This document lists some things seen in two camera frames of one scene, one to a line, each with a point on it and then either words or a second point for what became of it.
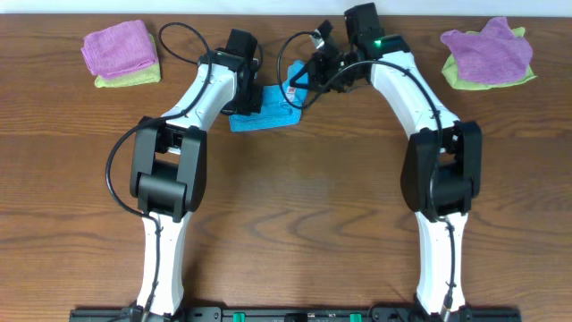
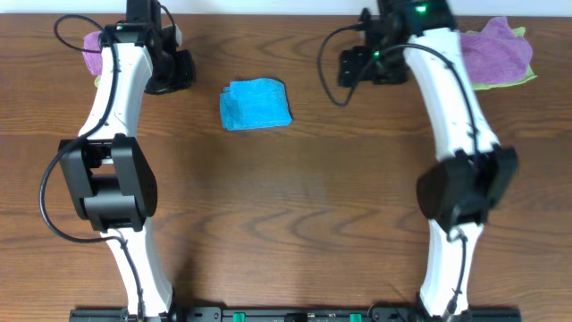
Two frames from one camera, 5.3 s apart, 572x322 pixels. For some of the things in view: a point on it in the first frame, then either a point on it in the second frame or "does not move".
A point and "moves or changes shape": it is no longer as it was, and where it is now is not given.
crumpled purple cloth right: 495,55 does not move
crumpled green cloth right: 451,72 does not move
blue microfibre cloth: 279,107 moves or changes shape
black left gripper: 252,99 → 180,69
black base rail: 297,315 does not move
